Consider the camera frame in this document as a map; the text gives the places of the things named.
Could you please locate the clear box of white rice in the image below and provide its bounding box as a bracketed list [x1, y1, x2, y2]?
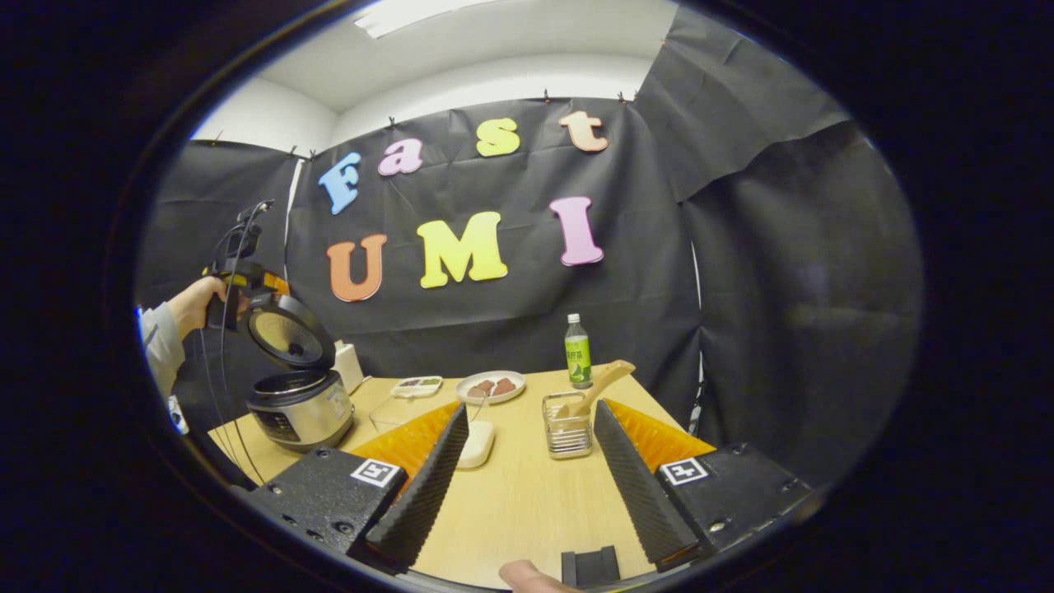
[369, 395, 497, 470]

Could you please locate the round white plate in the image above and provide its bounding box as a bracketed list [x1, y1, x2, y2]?
[455, 370, 527, 405]

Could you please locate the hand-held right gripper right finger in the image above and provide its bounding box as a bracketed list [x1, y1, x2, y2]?
[593, 399, 814, 572]

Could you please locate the white toaster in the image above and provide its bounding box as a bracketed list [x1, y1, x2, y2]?
[333, 340, 366, 395]

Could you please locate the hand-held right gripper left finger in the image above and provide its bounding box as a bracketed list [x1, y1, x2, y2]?
[247, 402, 470, 573]

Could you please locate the wire chopstick holder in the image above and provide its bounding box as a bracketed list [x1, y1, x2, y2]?
[541, 391, 594, 460]

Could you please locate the black backdrop cloth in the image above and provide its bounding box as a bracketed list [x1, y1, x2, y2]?
[136, 4, 923, 487]

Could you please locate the green tea bottle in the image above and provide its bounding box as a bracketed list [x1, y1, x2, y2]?
[564, 313, 594, 390]

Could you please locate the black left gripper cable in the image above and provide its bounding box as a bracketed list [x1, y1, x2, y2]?
[198, 328, 266, 487]

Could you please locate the wooden spoon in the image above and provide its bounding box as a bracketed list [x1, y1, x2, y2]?
[560, 359, 637, 419]

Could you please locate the dark lidded silver rice cooker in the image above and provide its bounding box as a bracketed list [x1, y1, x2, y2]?
[245, 292, 357, 452]

